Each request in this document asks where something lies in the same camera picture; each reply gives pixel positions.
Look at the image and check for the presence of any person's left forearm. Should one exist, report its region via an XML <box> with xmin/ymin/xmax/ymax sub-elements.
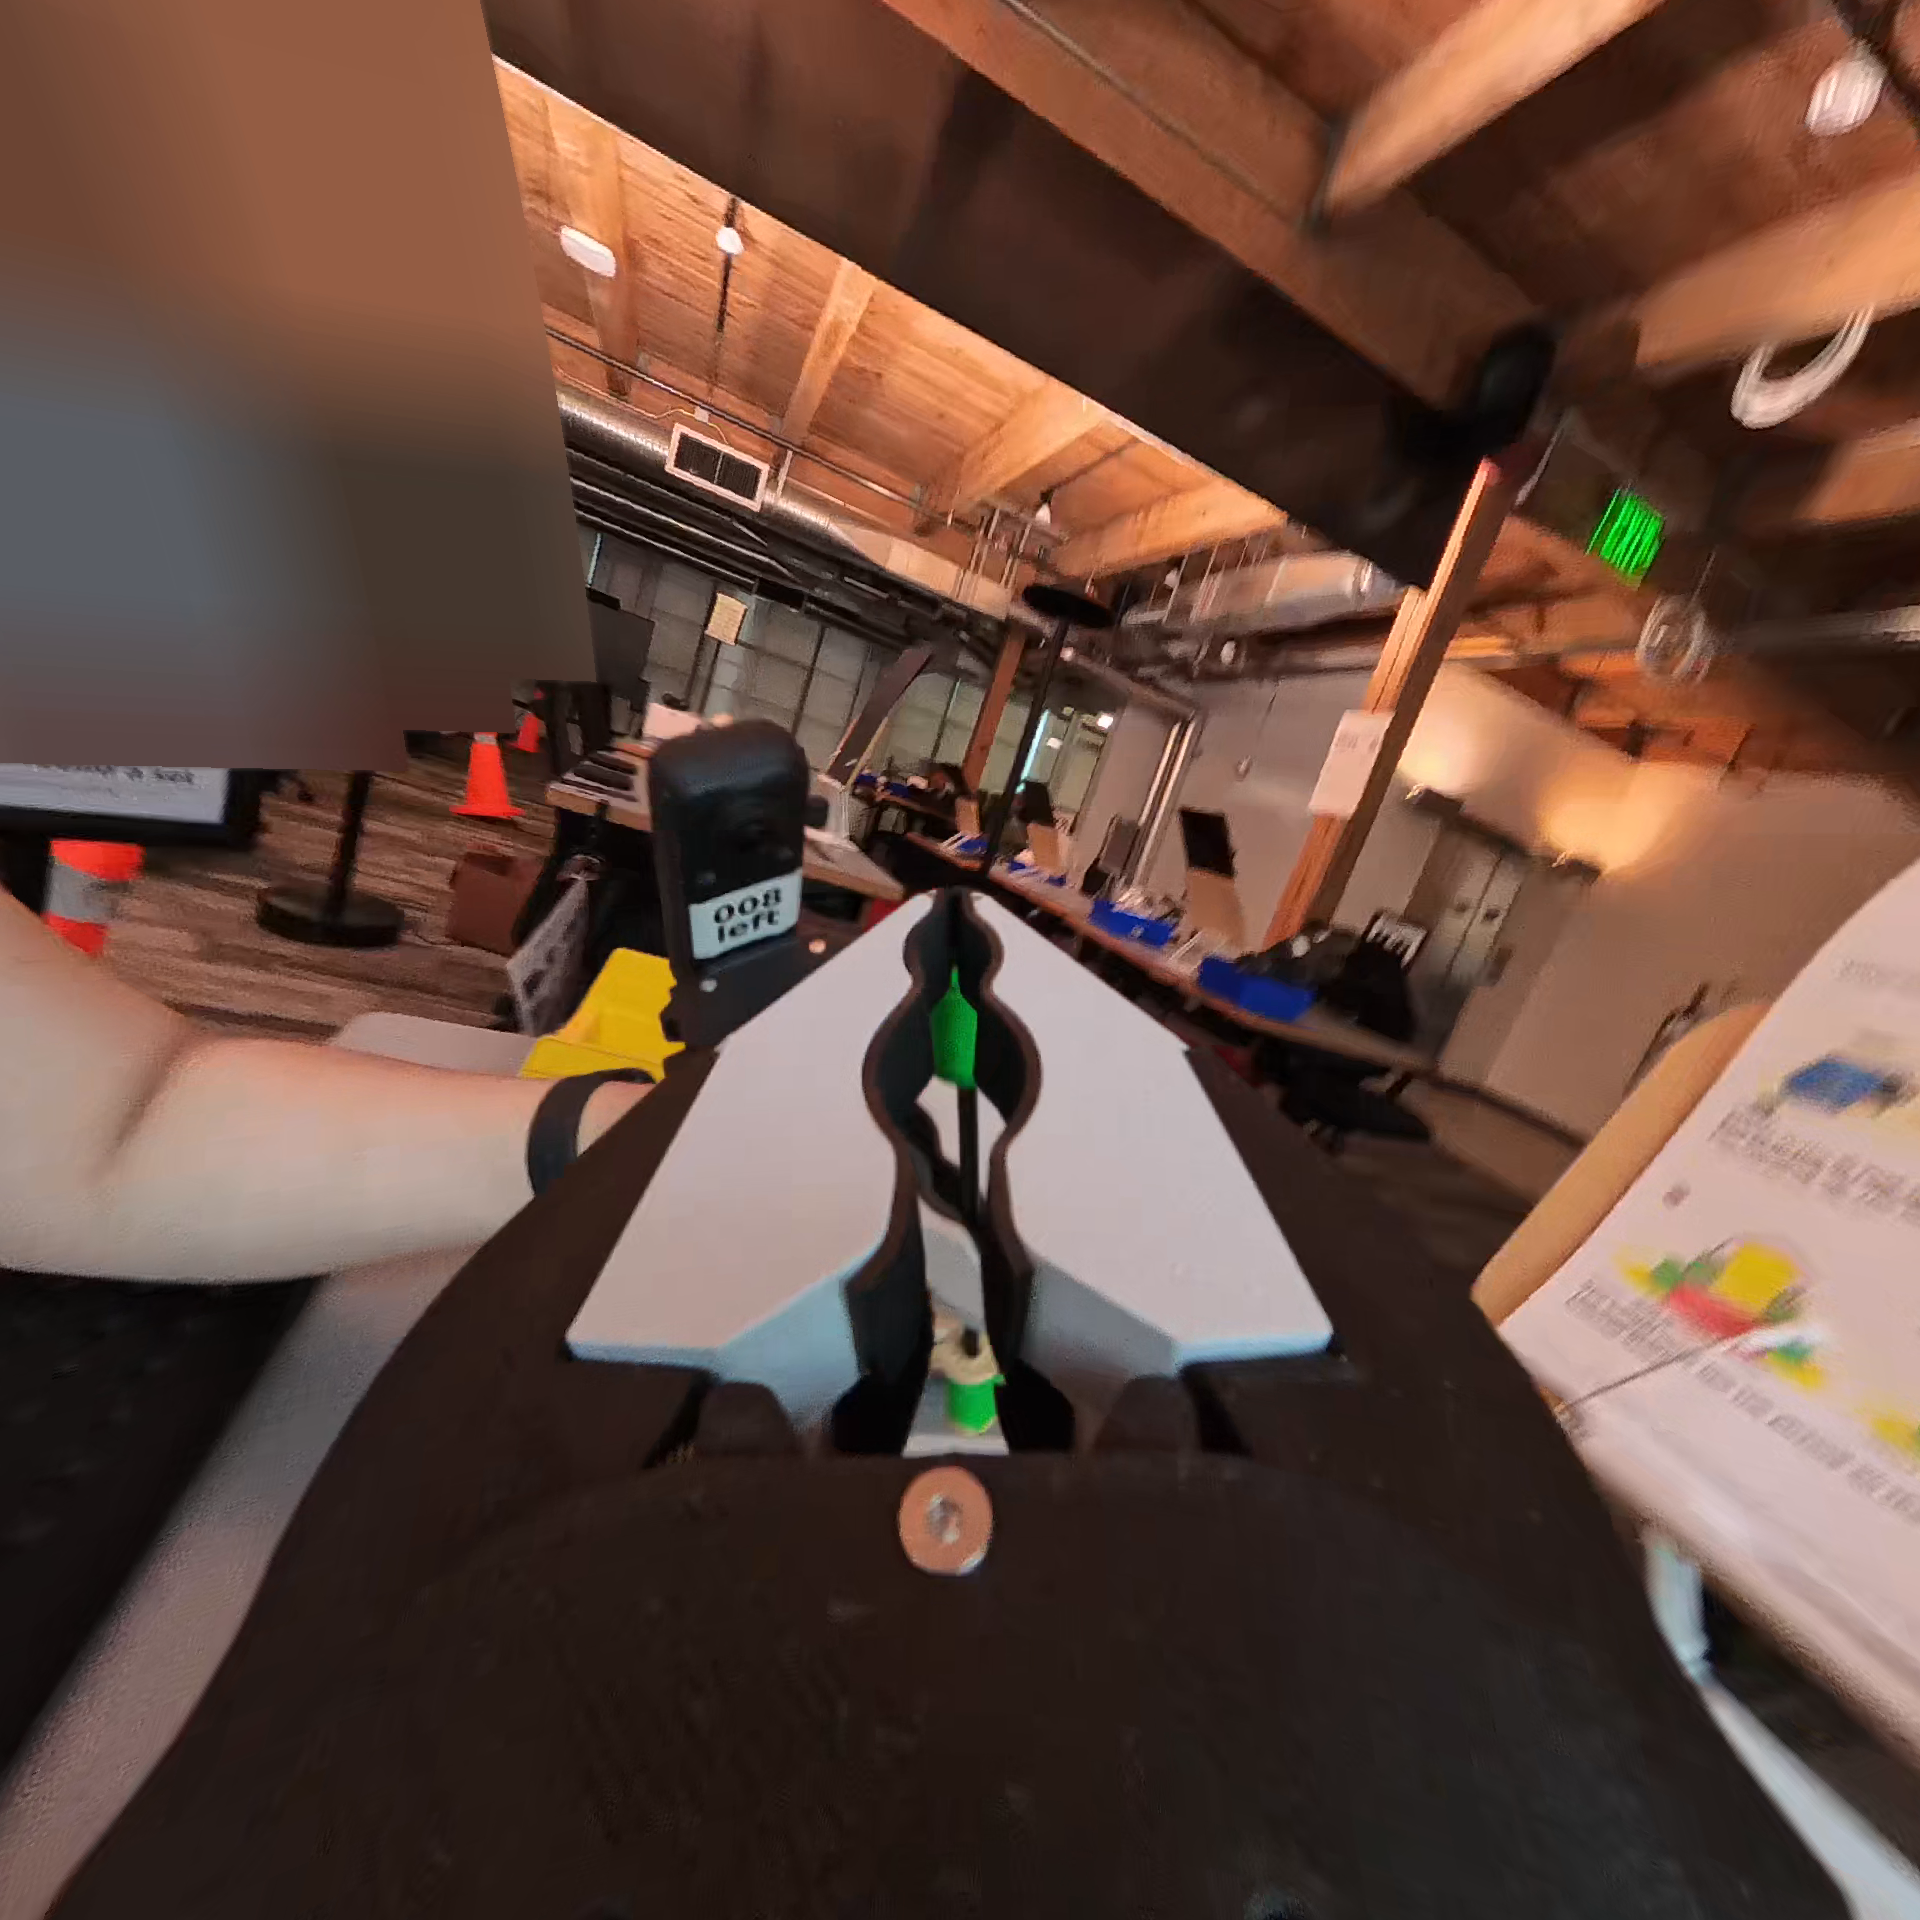
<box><xmin>0</xmin><ymin>884</ymin><xmax>653</xmax><ymax>1286</ymax></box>

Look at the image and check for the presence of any white cable coil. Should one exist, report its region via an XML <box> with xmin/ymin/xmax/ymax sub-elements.
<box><xmin>1727</xmin><ymin>303</ymin><xmax>1881</xmax><ymax>433</ymax></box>

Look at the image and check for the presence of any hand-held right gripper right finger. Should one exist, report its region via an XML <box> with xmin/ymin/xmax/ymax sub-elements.
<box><xmin>967</xmin><ymin>892</ymin><xmax>1335</xmax><ymax>1454</ymax></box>

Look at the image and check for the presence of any white paper notice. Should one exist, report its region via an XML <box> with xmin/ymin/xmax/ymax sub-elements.
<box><xmin>1309</xmin><ymin>708</ymin><xmax>1398</xmax><ymax>821</ymax></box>

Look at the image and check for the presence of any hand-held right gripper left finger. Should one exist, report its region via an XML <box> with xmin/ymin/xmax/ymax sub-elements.
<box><xmin>567</xmin><ymin>888</ymin><xmax>938</xmax><ymax>1454</ymax></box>

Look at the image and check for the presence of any black pole stand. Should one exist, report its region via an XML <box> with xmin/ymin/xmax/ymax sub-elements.
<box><xmin>982</xmin><ymin>585</ymin><xmax>1115</xmax><ymax>886</ymax></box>
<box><xmin>255</xmin><ymin>771</ymin><xmax>406</xmax><ymax>952</ymax></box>

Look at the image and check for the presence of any white ceiling vent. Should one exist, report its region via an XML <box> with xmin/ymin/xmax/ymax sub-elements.
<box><xmin>662</xmin><ymin>424</ymin><xmax>774</xmax><ymax>514</ymax></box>

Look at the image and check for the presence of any printed instruction sheet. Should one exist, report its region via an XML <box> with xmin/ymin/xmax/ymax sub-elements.
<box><xmin>1499</xmin><ymin>863</ymin><xmax>1920</xmax><ymax>1749</ymax></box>

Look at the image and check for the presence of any green exit sign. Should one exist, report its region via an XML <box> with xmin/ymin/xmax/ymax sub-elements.
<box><xmin>1583</xmin><ymin>485</ymin><xmax>1670</xmax><ymax>586</ymax></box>

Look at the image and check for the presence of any brown cardboard box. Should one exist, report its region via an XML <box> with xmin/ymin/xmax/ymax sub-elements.
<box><xmin>444</xmin><ymin>852</ymin><xmax>558</xmax><ymax>959</ymax></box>

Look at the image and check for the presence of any white board stand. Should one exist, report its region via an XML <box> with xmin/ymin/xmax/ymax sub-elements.
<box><xmin>1642</xmin><ymin>1530</ymin><xmax>1920</xmax><ymax>1920</ymax></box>

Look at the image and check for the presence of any black perforated mat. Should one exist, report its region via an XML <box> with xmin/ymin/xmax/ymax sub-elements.
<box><xmin>0</xmin><ymin>1267</ymin><xmax>324</xmax><ymax>1763</ymax></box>

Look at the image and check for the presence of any yellow storage bin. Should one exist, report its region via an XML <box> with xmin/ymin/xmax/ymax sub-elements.
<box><xmin>519</xmin><ymin>947</ymin><xmax>681</xmax><ymax>1082</ymax></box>

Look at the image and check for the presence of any black wrist band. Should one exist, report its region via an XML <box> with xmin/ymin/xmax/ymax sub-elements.
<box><xmin>525</xmin><ymin>1069</ymin><xmax>656</xmax><ymax>1196</ymax></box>

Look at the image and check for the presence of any instruction sheet on wooden board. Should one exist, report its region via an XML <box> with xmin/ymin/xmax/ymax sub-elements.
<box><xmin>1469</xmin><ymin>1001</ymin><xmax>1775</xmax><ymax>1323</ymax></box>

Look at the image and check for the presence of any black axle rod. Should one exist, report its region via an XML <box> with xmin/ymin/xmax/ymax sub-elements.
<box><xmin>949</xmin><ymin>1079</ymin><xmax>986</xmax><ymax>1337</ymax></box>

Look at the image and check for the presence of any grey desk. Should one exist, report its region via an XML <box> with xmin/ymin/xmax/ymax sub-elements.
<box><xmin>0</xmin><ymin>1011</ymin><xmax>547</xmax><ymax>1920</ymax></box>

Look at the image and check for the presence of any framed marker sign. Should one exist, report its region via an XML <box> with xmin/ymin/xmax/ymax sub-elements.
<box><xmin>0</xmin><ymin>765</ymin><xmax>281</xmax><ymax>852</ymax></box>

